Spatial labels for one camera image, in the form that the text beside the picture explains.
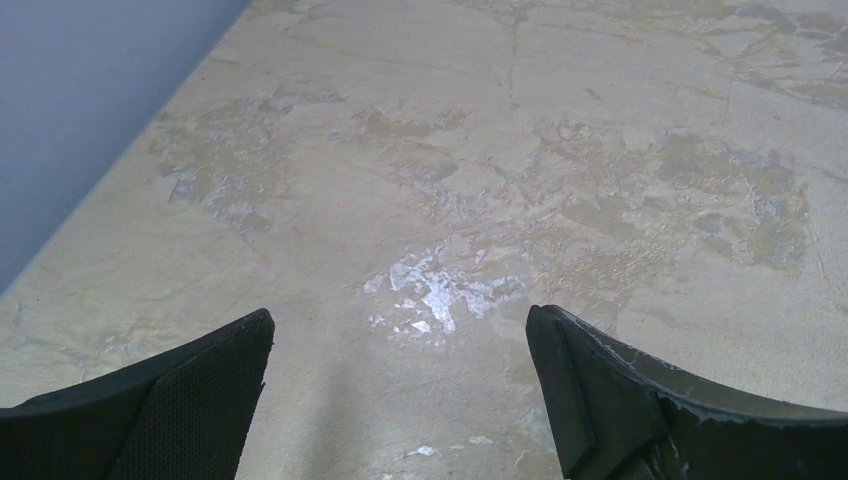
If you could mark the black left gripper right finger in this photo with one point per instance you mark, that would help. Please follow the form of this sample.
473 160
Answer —
617 412

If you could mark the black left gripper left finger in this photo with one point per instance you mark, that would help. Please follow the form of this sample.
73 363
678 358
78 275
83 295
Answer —
181 414

